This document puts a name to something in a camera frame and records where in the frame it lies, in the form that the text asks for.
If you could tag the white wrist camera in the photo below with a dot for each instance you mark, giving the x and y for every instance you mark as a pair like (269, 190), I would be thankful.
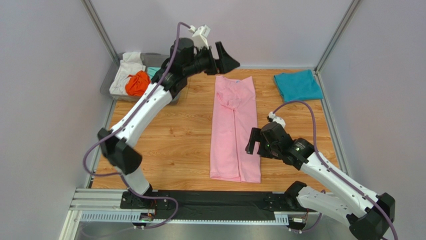
(272, 117)
(199, 36)

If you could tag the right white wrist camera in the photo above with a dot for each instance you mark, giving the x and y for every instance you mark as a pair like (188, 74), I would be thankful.
(272, 117)

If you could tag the folded teal t shirt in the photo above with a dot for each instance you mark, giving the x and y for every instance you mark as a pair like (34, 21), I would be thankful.
(298, 86)

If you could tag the grey plastic bin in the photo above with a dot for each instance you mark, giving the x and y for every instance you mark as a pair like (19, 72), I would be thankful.
(148, 59)

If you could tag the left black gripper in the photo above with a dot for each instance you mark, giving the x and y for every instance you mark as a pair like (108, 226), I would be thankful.
(226, 63)

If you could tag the pink t shirt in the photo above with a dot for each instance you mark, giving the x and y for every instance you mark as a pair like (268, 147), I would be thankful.
(233, 117)

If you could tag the white t shirt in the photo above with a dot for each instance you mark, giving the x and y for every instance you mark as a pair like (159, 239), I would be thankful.
(130, 64)

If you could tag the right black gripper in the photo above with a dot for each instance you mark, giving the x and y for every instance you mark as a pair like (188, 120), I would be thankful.
(261, 142)

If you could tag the aluminium frame rail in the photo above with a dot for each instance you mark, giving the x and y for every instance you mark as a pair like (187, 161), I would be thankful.
(96, 214)

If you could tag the orange t shirt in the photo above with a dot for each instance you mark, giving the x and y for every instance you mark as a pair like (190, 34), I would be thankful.
(137, 83)

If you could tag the mint green t shirt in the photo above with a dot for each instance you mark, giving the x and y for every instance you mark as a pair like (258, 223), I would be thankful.
(151, 71)

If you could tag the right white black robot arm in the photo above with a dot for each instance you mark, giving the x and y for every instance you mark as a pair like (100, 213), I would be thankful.
(368, 215)

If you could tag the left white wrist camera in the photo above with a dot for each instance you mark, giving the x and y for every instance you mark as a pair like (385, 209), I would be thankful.
(199, 36)

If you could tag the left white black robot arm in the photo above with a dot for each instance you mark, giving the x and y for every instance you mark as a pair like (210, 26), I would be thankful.
(117, 144)

